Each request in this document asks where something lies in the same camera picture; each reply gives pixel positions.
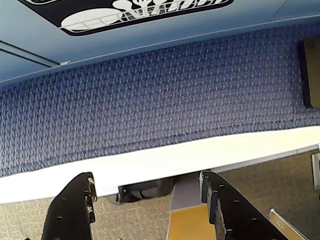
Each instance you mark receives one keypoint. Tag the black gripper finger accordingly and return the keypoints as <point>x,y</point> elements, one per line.
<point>237,215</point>
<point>70,210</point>

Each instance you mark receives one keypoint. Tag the white metal rail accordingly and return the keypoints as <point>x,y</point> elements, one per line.
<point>282,222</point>

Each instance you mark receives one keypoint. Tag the blue toy kitchen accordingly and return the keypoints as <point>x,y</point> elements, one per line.
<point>30,30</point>

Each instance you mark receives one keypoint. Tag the dishwasher door with plate decal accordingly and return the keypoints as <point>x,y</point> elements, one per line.
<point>150,30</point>

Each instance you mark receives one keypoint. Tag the blue woven rug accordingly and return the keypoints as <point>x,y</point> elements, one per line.
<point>160,105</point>

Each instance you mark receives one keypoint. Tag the dark backpack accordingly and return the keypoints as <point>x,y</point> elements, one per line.
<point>145,191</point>

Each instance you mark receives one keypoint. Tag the white bracket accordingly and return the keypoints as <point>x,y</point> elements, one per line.
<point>316,170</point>

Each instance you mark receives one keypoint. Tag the grey and yellow post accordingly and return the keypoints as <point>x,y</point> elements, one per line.
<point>186,212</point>

